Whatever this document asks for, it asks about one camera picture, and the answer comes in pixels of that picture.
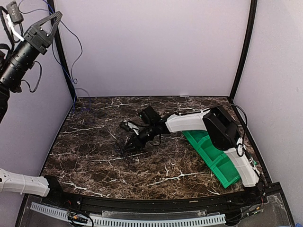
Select black front rail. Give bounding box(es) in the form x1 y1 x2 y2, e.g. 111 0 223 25
42 191 262 213

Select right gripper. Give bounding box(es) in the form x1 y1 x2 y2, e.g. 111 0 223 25
123 123 157 152

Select green bin near compartment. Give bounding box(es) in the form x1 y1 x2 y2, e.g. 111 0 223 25
210 154 241 189

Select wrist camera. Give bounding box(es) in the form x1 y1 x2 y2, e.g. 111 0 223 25
4 0 24 43
119 121 142 135

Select dark blue cable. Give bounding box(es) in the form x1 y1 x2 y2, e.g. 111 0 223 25
18 0 93 123

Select left black frame post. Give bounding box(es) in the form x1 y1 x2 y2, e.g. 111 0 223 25
46 0 78 101

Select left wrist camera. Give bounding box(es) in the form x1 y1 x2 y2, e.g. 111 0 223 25
4 0 24 43

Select white slotted cable duct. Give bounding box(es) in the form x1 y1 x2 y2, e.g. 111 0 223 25
30 202 226 227

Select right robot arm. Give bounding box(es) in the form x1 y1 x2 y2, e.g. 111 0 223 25
120 105 264 205

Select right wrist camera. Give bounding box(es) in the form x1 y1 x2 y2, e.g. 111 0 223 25
119 121 142 135

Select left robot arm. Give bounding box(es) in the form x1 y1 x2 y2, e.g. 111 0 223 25
0 11 67 206

